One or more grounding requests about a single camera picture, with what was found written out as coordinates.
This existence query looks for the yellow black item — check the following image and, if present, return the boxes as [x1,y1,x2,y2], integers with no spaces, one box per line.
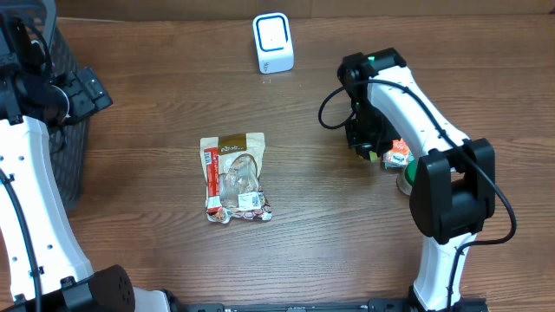
[369,152,378,162]

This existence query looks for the orange snack packet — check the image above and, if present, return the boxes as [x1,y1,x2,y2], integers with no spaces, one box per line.
[382,139,414,169]

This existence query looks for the green lid jar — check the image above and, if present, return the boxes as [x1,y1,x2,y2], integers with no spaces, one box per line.
[396,159,417,196]

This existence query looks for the brown snack pouch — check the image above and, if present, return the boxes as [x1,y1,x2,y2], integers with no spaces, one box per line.
[199,133,272,224]

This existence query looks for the red item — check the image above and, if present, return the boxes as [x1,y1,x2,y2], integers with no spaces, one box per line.
[204,147,222,215]

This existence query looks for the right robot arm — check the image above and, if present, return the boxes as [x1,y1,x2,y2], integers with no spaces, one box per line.
[337,48,495,311]

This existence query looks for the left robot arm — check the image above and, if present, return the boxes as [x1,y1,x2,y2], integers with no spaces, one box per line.
[1,13,185,312]

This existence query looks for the white barcode scanner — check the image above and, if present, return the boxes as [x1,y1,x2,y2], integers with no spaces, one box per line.
[252,12,295,75]

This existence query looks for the grey plastic mesh basket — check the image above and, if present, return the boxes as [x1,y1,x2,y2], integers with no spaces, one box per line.
[0,0,93,212]

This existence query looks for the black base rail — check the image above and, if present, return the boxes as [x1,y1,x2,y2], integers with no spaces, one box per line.
[181,296,489,312]

